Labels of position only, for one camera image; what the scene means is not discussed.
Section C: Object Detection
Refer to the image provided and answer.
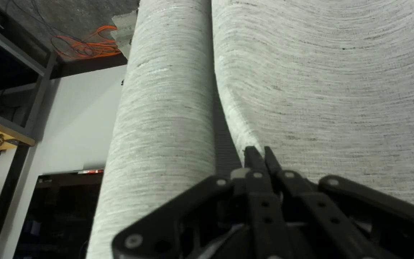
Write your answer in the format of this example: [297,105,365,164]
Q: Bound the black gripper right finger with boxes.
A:
[263,145,414,259]

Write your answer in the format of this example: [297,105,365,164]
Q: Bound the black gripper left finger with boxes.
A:
[110,145,284,259]

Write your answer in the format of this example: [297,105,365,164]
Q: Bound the white plastic object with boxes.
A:
[109,10,139,60]

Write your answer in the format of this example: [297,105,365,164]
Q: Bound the grey fabric curtain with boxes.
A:
[84,0,414,259]

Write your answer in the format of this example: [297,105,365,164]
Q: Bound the orange cable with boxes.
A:
[54,23,123,62]

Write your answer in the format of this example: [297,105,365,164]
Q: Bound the black cabinet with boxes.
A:
[12,168,106,259]

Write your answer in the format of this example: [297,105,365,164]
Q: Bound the grey metal shelf frame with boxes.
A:
[0,13,60,259]

